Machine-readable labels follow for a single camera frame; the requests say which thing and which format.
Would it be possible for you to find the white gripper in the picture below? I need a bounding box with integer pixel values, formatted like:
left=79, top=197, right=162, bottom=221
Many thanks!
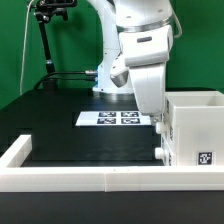
left=129, top=63, right=166, bottom=125

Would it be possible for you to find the white front drawer box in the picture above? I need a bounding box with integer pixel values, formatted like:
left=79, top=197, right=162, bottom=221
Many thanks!
left=155, top=147, right=172, bottom=166

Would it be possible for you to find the white drawer box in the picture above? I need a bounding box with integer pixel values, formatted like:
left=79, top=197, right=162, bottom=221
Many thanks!
left=155, top=147, right=172, bottom=166
left=156, top=122, right=173, bottom=140

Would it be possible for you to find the white drawer cabinet frame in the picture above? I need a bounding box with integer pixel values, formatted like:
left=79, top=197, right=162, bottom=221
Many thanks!
left=161, top=91, right=224, bottom=166

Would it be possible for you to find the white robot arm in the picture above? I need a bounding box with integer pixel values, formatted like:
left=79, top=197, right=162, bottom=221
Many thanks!
left=87, top=0, right=182, bottom=124

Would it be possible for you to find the white marker tag sheet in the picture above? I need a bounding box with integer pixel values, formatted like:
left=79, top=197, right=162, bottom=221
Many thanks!
left=75, top=111, right=151, bottom=126

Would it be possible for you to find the white U-shaped boundary fence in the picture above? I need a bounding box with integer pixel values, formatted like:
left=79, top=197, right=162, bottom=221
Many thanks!
left=0, top=135, right=224, bottom=192

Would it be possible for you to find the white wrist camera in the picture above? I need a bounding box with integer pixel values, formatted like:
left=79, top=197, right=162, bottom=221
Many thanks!
left=110, top=55, right=128, bottom=87

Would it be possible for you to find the black cable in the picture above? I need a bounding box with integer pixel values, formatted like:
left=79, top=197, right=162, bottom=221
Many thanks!
left=33, top=69, right=100, bottom=90

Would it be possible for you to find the black camera stand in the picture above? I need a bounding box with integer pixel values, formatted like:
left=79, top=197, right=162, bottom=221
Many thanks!
left=29, top=0, right=78, bottom=90

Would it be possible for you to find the white cable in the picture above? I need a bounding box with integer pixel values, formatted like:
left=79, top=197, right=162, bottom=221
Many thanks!
left=19, top=0, right=36, bottom=96

